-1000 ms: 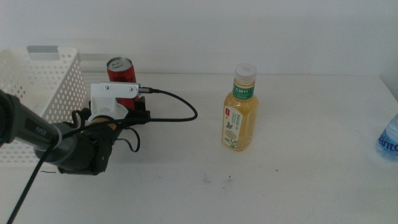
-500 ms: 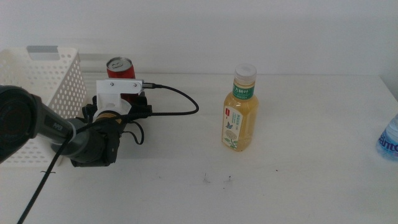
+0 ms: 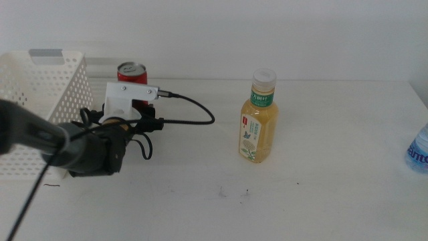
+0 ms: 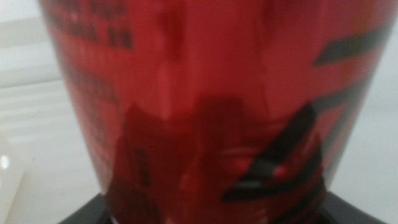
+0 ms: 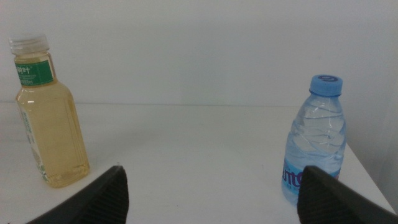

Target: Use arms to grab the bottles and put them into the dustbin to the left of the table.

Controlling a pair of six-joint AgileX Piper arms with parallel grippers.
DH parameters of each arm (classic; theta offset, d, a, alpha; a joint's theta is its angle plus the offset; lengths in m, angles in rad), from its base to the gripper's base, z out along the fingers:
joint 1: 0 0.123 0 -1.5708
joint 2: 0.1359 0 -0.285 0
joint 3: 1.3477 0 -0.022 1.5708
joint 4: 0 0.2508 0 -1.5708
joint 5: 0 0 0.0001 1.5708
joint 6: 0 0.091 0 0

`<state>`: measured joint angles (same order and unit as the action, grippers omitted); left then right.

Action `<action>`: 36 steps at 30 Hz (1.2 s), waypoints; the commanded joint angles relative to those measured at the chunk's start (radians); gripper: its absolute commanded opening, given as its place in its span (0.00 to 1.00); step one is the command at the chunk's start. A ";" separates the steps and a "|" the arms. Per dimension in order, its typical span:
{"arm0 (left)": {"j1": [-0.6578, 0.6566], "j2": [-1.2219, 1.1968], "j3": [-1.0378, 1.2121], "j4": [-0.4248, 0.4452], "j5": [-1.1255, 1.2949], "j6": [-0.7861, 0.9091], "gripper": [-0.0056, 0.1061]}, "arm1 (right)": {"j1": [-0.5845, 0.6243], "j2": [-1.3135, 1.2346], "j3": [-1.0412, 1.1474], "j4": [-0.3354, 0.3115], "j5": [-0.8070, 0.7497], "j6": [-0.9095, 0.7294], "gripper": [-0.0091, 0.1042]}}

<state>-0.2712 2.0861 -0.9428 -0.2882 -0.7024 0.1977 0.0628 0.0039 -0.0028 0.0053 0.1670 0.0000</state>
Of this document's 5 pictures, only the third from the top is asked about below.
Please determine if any red soda can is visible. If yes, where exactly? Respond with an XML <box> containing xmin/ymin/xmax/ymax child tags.
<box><xmin>116</xmin><ymin>62</ymin><xmax>150</xmax><ymax>108</ymax></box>

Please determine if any yellow tea bottle white cap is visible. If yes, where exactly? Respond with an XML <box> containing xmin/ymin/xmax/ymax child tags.
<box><xmin>238</xmin><ymin>68</ymin><xmax>280</xmax><ymax>164</ymax></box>

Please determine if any clear water bottle blue cap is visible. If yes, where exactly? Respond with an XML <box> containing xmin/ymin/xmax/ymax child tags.
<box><xmin>404</xmin><ymin>123</ymin><xmax>428</xmax><ymax>174</ymax></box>

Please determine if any white perforated plastic basket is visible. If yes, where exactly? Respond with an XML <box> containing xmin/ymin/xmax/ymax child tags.
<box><xmin>0</xmin><ymin>49</ymin><xmax>95</xmax><ymax>180</ymax></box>

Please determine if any thin black wire loop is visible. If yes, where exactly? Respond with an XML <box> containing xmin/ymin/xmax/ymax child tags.
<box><xmin>132</xmin><ymin>132</ymin><xmax>154</xmax><ymax>161</ymax></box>
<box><xmin>79</xmin><ymin>107</ymin><xmax>93</xmax><ymax>127</ymax></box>

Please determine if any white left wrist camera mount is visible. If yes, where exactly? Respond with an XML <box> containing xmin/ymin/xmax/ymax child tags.
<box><xmin>99</xmin><ymin>82</ymin><xmax>160</xmax><ymax>127</ymax></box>

